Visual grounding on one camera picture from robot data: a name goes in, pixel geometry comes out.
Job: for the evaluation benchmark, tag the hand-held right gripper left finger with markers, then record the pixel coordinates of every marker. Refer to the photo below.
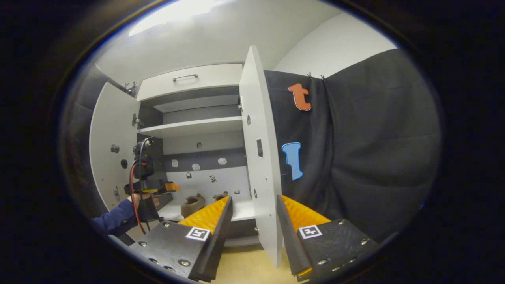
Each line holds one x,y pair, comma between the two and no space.
215,240

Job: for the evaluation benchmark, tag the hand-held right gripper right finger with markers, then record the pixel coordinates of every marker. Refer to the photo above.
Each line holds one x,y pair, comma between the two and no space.
290,240

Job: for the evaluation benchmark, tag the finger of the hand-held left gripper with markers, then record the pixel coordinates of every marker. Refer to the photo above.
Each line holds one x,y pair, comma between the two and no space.
152,186

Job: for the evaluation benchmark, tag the brown fuzzy shoe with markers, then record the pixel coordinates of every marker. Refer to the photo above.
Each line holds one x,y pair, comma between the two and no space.
193,205
220,195

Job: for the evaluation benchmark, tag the white door with camera sticker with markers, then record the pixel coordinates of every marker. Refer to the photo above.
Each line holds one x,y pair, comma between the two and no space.
110,126

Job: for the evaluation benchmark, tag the white shoe cabinet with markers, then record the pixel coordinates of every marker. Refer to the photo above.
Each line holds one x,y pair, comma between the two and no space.
205,185

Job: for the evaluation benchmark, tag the white door with headphones sticker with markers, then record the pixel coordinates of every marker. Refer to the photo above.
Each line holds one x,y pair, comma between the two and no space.
258,98

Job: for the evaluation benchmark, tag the white cabinet shelf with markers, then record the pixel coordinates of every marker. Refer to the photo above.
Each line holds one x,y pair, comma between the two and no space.
189,127

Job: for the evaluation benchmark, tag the black backdrop cloth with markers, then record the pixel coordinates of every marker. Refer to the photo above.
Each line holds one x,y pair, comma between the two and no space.
375,150
79,130

